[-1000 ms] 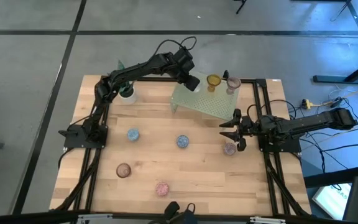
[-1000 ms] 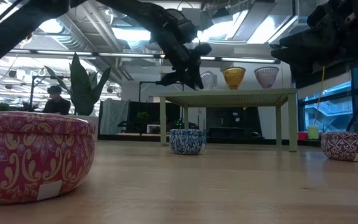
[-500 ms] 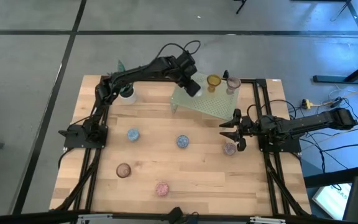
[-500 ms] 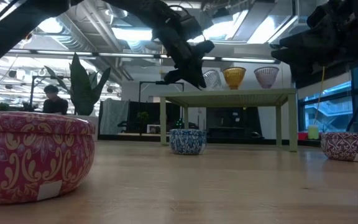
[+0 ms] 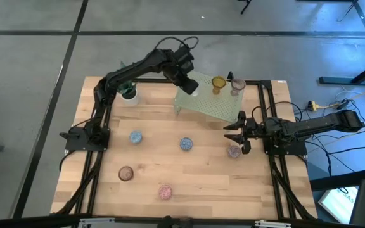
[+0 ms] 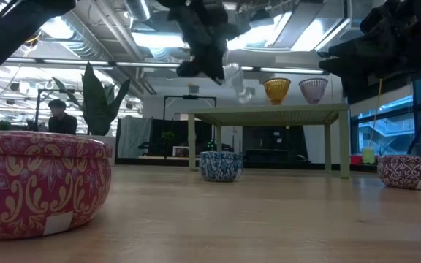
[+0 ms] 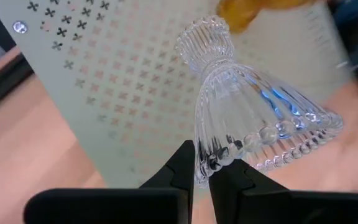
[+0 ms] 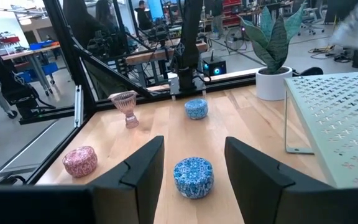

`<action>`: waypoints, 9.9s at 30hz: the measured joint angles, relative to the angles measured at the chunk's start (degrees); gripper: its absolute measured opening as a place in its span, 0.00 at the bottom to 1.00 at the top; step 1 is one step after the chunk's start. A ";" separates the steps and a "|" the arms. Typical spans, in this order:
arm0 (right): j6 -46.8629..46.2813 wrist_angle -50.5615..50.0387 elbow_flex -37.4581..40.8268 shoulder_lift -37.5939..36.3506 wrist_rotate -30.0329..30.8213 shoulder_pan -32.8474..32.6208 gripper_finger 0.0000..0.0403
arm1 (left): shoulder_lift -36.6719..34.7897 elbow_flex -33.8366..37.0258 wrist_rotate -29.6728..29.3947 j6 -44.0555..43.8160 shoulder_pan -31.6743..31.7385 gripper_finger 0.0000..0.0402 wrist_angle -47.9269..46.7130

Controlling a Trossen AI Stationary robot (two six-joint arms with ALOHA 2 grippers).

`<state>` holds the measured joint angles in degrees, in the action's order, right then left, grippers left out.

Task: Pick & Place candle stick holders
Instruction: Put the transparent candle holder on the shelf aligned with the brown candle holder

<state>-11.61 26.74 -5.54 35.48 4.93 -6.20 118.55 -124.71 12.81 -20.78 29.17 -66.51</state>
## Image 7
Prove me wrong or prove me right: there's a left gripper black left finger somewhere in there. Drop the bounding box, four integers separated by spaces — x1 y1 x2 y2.
23 139 196 224

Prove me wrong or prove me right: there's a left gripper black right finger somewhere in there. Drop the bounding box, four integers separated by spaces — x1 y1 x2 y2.
208 158 358 224

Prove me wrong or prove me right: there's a clear ribbed glass candle holder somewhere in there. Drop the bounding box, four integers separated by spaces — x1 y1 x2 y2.
174 14 344 189

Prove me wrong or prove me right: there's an amber ribbed glass candle holder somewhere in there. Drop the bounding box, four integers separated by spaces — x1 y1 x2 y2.
216 0 316 34

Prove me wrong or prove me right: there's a green perforated metal shelf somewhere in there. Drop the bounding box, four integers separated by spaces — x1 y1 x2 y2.
0 0 354 189

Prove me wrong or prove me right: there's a black aluminium table frame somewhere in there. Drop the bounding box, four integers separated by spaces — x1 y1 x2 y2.
0 14 34 116

